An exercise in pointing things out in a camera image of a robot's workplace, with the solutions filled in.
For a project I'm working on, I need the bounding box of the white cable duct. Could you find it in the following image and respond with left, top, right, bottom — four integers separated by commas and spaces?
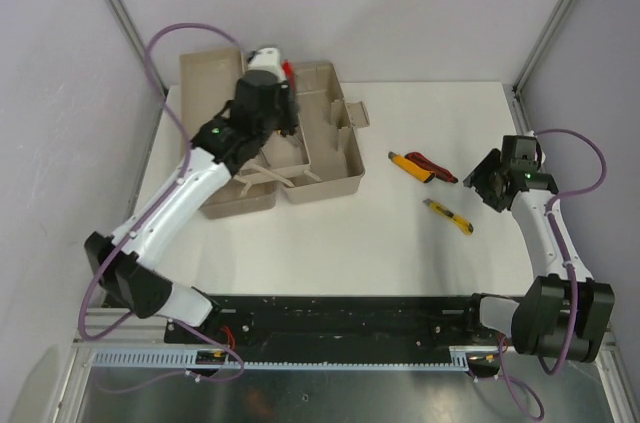
92, 345, 501, 372

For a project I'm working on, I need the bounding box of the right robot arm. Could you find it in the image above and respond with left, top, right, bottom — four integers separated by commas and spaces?
461, 134, 615, 375

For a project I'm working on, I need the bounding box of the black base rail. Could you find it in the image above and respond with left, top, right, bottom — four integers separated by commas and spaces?
102, 292, 506, 367

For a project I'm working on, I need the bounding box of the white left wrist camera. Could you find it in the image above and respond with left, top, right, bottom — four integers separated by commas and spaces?
247, 47, 286, 82

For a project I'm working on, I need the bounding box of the beige plastic tool box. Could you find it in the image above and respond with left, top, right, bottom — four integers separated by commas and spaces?
180, 48, 370, 219

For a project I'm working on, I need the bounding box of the left aluminium frame post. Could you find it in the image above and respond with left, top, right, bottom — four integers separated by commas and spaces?
73, 0, 169, 99

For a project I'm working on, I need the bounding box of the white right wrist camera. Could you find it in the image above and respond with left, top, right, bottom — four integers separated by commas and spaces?
524, 130, 545, 165

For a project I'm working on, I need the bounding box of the yellow utility knife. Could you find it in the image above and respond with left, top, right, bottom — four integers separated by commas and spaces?
388, 152, 435, 184

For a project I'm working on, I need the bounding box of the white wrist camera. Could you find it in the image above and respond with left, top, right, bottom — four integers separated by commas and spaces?
524, 130, 545, 165
247, 47, 286, 82

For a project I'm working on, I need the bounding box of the right aluminium frame post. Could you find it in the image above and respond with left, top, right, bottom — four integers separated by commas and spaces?
511, 0, 612, 99

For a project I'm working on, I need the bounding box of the red black utility knife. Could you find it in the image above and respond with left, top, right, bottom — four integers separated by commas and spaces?
405, 152, 458, 184

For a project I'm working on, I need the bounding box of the red folding knife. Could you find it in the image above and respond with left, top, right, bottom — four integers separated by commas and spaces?
282, 60, 296, 94

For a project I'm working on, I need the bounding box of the aluminium frame post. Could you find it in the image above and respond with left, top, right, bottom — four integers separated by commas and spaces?
73, 0, 169, 99
511, 0, 612, 99

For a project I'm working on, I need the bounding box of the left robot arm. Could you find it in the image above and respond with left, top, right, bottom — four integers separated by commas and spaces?
84, 64, 298, 343

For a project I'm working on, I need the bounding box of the yellow black box cutter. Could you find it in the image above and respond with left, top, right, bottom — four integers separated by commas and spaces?
423, 198, 474, 236

